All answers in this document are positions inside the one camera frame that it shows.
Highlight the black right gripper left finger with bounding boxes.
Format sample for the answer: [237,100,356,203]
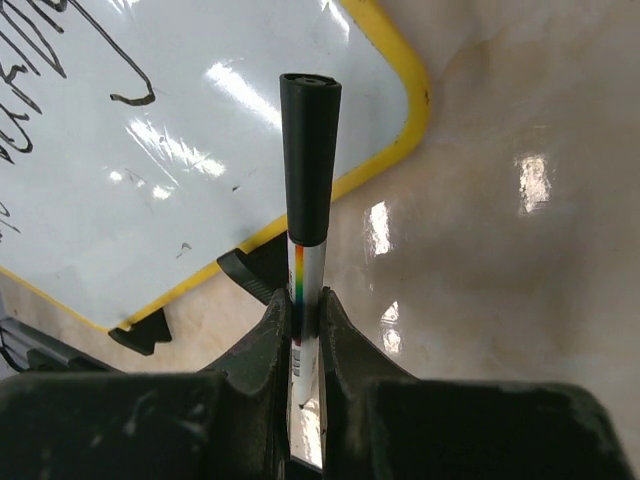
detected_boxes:
[1,291,291,479]

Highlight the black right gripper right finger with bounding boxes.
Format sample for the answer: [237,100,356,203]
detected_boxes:
[320,289,634,479]

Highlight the white board yellow frame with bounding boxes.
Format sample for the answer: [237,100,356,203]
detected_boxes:
[1,1,430,331]

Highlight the black white marker pen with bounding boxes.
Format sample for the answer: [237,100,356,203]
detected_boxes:
[279,73,342,407]

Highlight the black board stand foot left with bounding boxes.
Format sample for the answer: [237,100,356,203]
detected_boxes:
[108,308,173,356]

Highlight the black board stand foot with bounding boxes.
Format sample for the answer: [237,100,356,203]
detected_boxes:
[108,308,173,356]
[216,232,288,305]

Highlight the black board stand foot right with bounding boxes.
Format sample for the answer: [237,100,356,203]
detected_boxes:
[216,232,288,305]

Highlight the aluminium frame profiles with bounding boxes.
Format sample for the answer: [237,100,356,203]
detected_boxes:
[1,317,114,374]

